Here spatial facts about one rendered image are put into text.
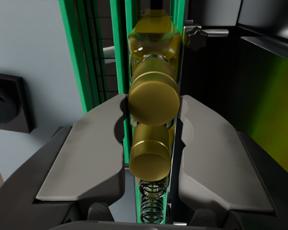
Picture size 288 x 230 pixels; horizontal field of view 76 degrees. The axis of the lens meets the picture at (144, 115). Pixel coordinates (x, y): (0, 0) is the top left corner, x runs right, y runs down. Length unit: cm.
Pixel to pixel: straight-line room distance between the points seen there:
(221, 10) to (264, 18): 10
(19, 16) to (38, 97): 23
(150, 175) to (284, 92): 14
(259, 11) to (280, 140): 20
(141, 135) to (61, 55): 47
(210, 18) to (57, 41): 39
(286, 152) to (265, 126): 4
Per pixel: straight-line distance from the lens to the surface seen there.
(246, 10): 39
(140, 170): 16
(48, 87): 65
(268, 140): 23
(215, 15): 40
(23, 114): 72
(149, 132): 16
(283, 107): 21
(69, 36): 33
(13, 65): 68
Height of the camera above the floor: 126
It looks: 57 degrees down
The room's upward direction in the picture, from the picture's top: 174 degrees counter-clockwise
